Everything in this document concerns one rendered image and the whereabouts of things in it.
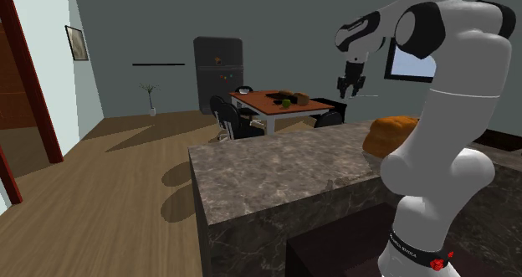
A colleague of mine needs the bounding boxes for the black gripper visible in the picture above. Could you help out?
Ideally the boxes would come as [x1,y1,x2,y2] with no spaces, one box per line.
[336,61,367,100]

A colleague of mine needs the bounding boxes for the orange round bread loaf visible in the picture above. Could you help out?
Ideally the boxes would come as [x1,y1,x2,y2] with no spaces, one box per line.
[362,115,420,159]

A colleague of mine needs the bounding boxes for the black framed window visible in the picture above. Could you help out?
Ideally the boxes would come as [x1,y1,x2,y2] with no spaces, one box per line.
[384,37,437,85]

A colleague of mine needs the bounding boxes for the brown dining table white legs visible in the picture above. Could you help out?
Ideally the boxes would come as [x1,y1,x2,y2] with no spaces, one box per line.
[228,88,336,136]

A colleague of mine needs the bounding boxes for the dark grey fridge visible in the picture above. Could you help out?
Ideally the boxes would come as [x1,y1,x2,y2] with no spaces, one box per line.
[192,35,245,115]

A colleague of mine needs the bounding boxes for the potted plant white pot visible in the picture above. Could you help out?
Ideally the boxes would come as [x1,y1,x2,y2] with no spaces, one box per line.
[139,82,161,118]

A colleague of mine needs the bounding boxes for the black wall shelf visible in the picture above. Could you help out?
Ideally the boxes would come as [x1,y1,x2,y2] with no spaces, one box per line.
[131,62,187,68]

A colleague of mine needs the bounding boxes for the framed wall picture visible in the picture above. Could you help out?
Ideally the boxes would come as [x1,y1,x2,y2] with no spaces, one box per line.
[64,24,90,62]

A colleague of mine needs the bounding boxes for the red-brown door frame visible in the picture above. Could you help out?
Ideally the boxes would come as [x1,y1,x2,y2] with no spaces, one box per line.
[0,0,65,206]

